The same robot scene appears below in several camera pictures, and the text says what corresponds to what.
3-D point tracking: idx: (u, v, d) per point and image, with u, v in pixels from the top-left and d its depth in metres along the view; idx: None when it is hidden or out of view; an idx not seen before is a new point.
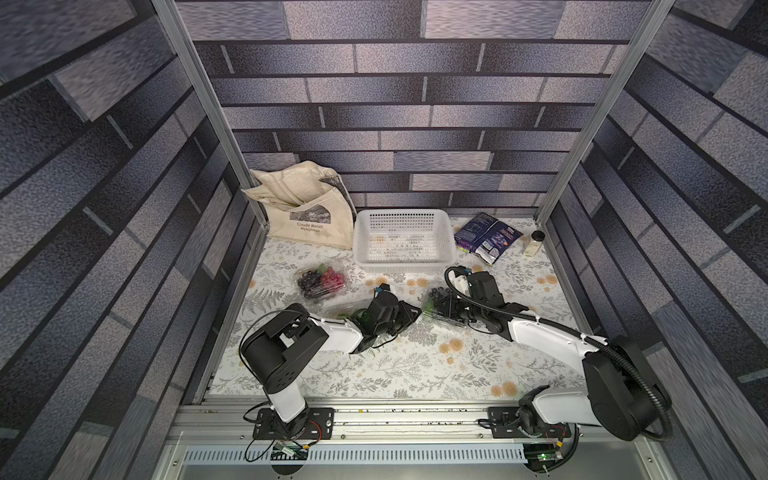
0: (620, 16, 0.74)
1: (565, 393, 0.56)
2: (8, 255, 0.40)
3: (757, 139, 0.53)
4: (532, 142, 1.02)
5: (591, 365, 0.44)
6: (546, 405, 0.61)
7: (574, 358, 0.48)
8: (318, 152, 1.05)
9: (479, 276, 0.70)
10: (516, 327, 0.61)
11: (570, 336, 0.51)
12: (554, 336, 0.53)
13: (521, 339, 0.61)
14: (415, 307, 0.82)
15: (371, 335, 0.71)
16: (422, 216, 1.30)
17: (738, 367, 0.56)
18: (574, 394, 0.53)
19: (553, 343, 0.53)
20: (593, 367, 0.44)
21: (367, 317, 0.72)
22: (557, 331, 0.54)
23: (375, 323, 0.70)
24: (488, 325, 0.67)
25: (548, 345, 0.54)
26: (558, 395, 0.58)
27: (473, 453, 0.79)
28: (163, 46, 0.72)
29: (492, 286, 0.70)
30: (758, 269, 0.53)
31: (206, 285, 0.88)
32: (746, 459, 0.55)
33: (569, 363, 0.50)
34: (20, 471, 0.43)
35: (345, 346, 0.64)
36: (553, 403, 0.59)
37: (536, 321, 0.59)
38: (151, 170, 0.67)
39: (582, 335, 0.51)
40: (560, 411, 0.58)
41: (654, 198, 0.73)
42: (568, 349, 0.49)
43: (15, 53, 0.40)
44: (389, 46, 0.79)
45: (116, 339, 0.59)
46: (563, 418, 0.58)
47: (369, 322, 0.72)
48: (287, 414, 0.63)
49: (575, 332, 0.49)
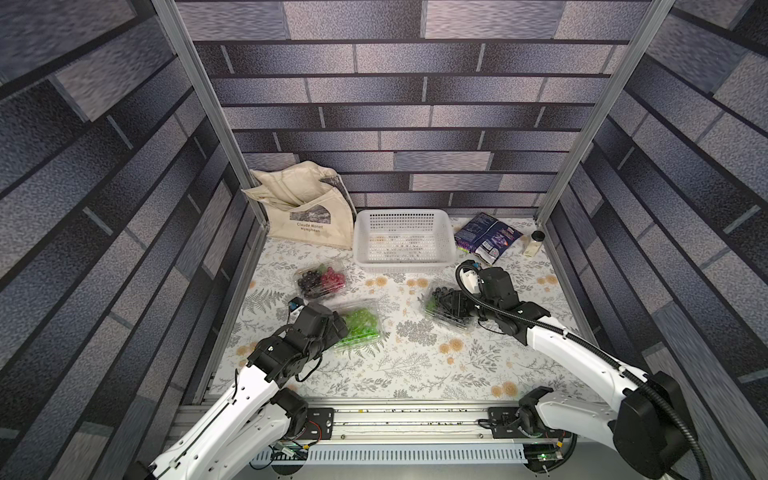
0: (620, 16, 0.74)
1: (581, 407, 0.55)
2: (8, 255, 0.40)
3: (757, 139, 0.53)
4: (532, 142, 1.02)
5: (625, 403, 0.41)
6: (553, 413, 0.60)
7: (597, 382, 0.46)
8: (318, 152, 1.05)
9: (492, 272, 0.65)
10: (535, 336, 0.56)
11: (604, 362, 0.47)
12: (582, 357, 0.49)
13: (538, 347, 0.57)
14: (338, 317, 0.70)
15: (304, 353, 0.57)
16: (423, 216, 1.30)
17: (739, 367, 0.56)
18: (588, 414, 0.52)
19: (579, 364, 0.49)
20: (629, 406, 0.41)
21: (291, 334, 0.58)
22: (587, 352, 0.49)
23: (307, 339, 0.59)
24: (502, 325, 0.61)
25: (570, 363, 0.51)
26: (574, 408, 0.56)
27: (475, 453, 0.79)
28: (163, 47, 0.72)
29: (506, 284, 0.64)
30: (758, 269, 0.53)
31: (206, 285, 0.88)
32: (747, 460, 0.55)
33: (588, 382, 0.48)
34: (20, 472, 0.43)
35: (247, 416, 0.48)
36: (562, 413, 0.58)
37: (562, 335, 0.53)
38: (151, 170, 0.67)
39: (620, 364, 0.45)
40: (567, 421, 0.57)
41: (654, 198, 0.73)
42: (595, 374, 0.46)
43: (15, 53, 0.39)
44: (389, 46, 0.79)
45: (116, 339, 0.59)
46: (566, 427, 0.58)
47: (295, 340, 0.57)
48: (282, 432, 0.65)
49: (611, 361, 0.47)
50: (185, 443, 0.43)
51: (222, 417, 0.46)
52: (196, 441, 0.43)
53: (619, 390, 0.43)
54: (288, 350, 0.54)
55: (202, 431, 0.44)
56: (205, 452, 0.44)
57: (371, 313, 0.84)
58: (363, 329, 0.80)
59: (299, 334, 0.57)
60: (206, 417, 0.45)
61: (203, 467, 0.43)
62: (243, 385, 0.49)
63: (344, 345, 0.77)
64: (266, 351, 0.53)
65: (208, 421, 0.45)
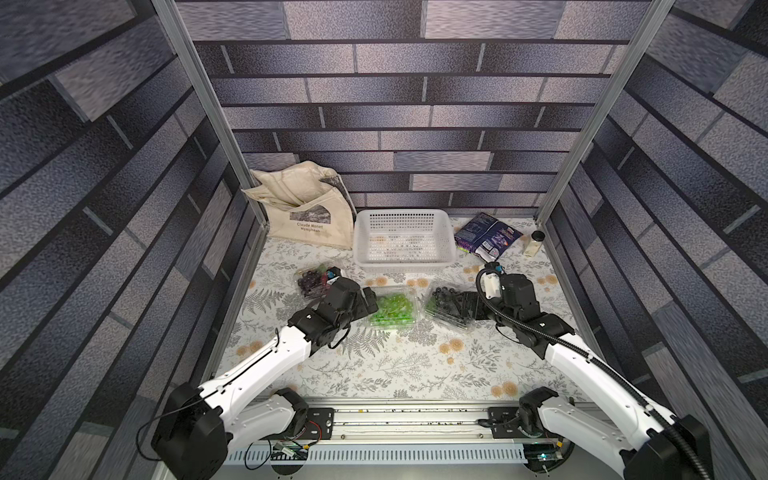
0: (620, 16, 0.74)
1: (590, 424, 0.54)
2: (8, 255, 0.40)
3: (756, 139, 0.53)
4: (532, 142, 1.02)
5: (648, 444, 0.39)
6: (555, 417, 0.60)
7: (617, 414, 0.45)
8: (318, 152, 1.05)
9: (514, 280, 0.62)
10: (556, 354, 0.53)
11: (629, 397, 0.45)
12: (606, 386, 0.47)
13: (560, 367, 0.54)
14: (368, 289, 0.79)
15: (334, 325, 0.61)
16: (422, 216, 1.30)
17: (739, 367, 0.56)
18: (597, 433, 0.52)
19: (601, 391, 0.47)
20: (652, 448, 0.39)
21: (323, 306, 0.62)
22: (611, 382, 0.47)
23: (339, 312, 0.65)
24: (520, 336, 0.59)
25: (591, 389, 0.48)
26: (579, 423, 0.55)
27: (474, 453, 0.79)
28: (163, 47, 0.72)
29: (527, 293, 0.61)
30: (758, 268, 0.53)
31: (206, 285, 0.88)
32: (747, 459, 0.55)
33: (609, 414, 0.46)
34: (20, 472, 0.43)
35: (283, 366, 0.53)
36: (566, 420, 0.58)
37: (586, 359, 0.51)
38: (151, 169, 0.67)
39: (647, 402, 0.44)
40: (570, 428, 0.56)
41: (654, 199, 0.74)
42: (617, 406, 0.44)
43: (15, 53, 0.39)
44: (389, 46, 0.79)
45: (116, 339, 0.59)
46: (568, 434, 0.57)
47: (327, 312, 0.62)
48: (279, 427, 0.63)
49: (638, 398, 0.45)
50: (229, 376, 0.46)
51: (267, 359, 0.50)
52: (241, 375, 0.46)
53: (644, 428, 0.41)
54: (322, 321, 0.59)
55: (246, 369, 0.47)
56: (247, 385, 0.46)
57: (406, 299, 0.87)
58: (399, 311, 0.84)
59: (331, 307, 0.61)
60: (250, 359, 0.49)
61: (240, 401, 0.46)
62: (285, 339, 0.53)
63: (379, 325, 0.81)
64: (304, 319, 0.58)
65: (253, 361, 0.48)
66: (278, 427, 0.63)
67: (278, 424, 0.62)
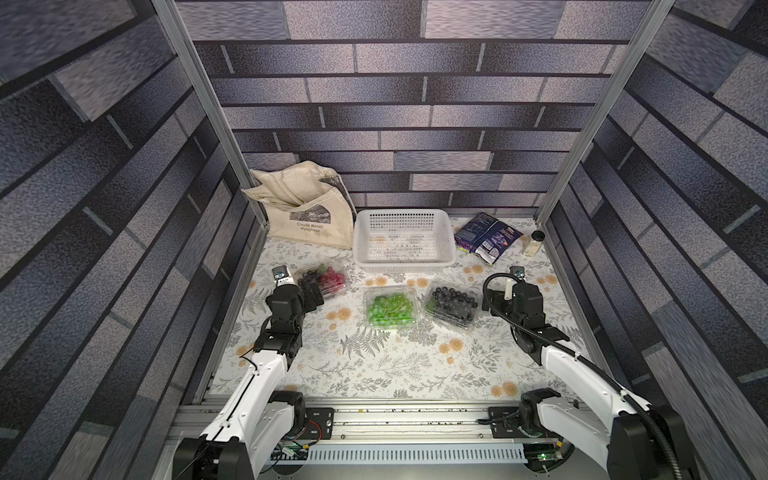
0: (620, 16, 0.74)
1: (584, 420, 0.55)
2: (8, 255, 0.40)
3: (756, 139, 0.53)
4: (532, 142, 1.02)
5: (618, 423, 0.42)
6: (551, 415, 0.61)
7: (599, 404, 0.46)
8: (318, 152, 1.05)
9: (526, 289, 0.66)
10: (548, 354, 0.58)
11: (607, 387, 0.48)
12: (587, 378, 0.50)
13: (553, 370, 0.58)
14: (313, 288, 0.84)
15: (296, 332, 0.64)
16: (422, 216, 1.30)
17: (738, 367, 0.56)
18: (588, 428, 0.52)
19: (586, 385, 0.50)
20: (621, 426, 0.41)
21: (277, 324, 0.64)
22: (593, 375, 0.51)
23: (293, 320, 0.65)
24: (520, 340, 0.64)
25: (578, 386, 0.51)
26: (574, 420, 0.56)
27: (474, 453, 0.79)
28: (163, 47, 0.72)
29: (536, 304, 0.65)
30: (758, 269, 0.53)
31: (206, 285, 0.88)
32: (747, 459, 0.55)
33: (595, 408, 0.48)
34: (20, 472, 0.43)
35: (270, 385, 0.55)
36: (561, 417, 0.58)
37: (573, 357, 0.55)
38: (151, 170, 0.67)
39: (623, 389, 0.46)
40: (566, 426, 0.56)
41: (654, 199, 0.74)
42: (598, 395, 0.47)
43: (15, 53, 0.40)
44: (389, 46, 0.79)
45: (116, 339, 0.59)
46: (565, 432, 0.57)
47: (282, 326, 0.64)
48: (286, 426, 0.64)
49: (615, 385, 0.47)
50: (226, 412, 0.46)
51: (255, 382, 0.51)
52: (237, 405, 0.47)
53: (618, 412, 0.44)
54: (283, 337, 0.61)
55: (240, 399, 0.48)
56: (249, 409, 0.47)
57: (406, 299, 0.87)
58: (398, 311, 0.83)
59: (284, 320, 0.63)
60: (236, 392, 0.49)
61: (250, 426, 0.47)
62: (261, 361, 0.55)
63: (378, 325, 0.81)
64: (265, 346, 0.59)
65: (243, 390, 0.49)
66: (286, 427, 0.64)
67: (285, 425, 0.63)
